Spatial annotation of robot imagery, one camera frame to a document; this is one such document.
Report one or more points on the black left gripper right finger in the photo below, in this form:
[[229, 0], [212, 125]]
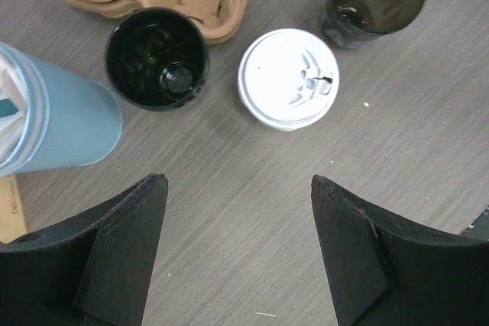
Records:
[[385, 269]]

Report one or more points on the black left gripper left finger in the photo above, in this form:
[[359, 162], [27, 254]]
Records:
[[94, 268]]

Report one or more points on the single white cup lid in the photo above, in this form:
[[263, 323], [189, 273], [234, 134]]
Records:
[[288, 79]]

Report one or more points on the pink kraft paper bag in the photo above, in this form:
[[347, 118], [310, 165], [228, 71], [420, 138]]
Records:
[[12, 221]]

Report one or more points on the light blue straw cup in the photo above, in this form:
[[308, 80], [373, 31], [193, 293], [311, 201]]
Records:
[[71, 120]]

